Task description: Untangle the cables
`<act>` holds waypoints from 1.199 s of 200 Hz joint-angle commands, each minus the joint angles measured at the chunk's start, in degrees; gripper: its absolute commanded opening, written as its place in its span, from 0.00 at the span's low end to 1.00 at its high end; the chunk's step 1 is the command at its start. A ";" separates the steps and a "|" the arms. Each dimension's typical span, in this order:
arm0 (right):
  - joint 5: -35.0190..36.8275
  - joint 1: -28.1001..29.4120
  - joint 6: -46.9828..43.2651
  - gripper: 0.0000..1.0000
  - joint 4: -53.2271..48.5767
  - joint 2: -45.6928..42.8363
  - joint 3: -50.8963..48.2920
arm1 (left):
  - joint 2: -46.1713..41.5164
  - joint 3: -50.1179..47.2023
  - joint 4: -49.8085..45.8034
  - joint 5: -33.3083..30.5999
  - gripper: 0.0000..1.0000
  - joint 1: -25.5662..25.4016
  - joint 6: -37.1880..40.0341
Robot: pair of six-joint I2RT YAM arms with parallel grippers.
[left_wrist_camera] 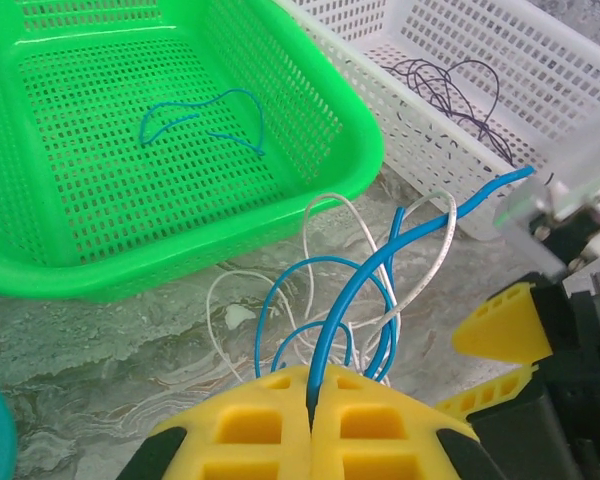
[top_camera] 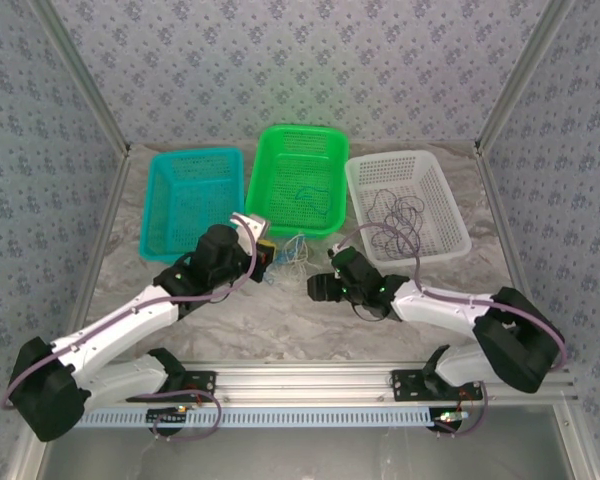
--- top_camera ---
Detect light blue slotted cable duct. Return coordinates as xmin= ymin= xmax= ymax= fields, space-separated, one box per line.
xmin=74 ymin=407 xmax=437 ymax=427

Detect thin dark purple cable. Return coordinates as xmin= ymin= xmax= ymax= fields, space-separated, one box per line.
xmin=367 ymin=188 xmax=427 ymax=257

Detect aluminium table side rail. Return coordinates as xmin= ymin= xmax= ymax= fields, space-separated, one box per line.
xmin=4 ymin=147 xmax=132 ymax=480
xmin=474 ymin=139 xmax=600 ymax=480

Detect green plastic mesh basket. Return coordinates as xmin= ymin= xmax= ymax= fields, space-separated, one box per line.
xmin=244 ymin=123 xmax=351 ymax=240

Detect small black controller board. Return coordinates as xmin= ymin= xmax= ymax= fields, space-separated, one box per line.
xmin=146 ymin=405 xmax=190 ymax=425
xmin=432 ymin=409 xmax=470 ymax=432

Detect right arm purple camera cable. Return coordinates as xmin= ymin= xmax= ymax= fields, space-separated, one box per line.
xmin=333 ymin=223 xmax=569 ymax=371

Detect white plastic mesh basket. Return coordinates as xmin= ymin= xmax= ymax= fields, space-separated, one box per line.
xmin=343 ymin=149 xmax=473 ymax=269

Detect thin cables pile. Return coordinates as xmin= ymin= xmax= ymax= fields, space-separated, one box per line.
xmin=274 ymin=232 xmax=317 ymax=287

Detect teal plastic mesh basket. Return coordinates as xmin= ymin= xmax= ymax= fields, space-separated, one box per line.
xmin=138 ymin=147 xmax=246 ymax=265

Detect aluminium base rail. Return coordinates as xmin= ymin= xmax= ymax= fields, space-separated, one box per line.
xmin=79 ymin=362 xmax=579 ymax=402

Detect grey metal lower panel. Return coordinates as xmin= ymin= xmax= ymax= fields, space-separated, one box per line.
xmin=39 ymin=405 xmax=576 ymax=480

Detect arm purple camera cable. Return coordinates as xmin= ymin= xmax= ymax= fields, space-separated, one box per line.
xmin=0 ymin=213 xmax=257 ymax=411
xmin=333 ymin=223 xmax=569 ymax=371

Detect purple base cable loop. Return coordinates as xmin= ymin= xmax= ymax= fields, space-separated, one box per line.
xmin=128 ymin=383 xmax=223 ymax=442
xmin=433 ymin=377 xmax=490 ymax=439

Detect left arm purple camera cable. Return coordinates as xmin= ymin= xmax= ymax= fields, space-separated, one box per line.
xmin=0 ymin=213 xmax=257 ymax=411

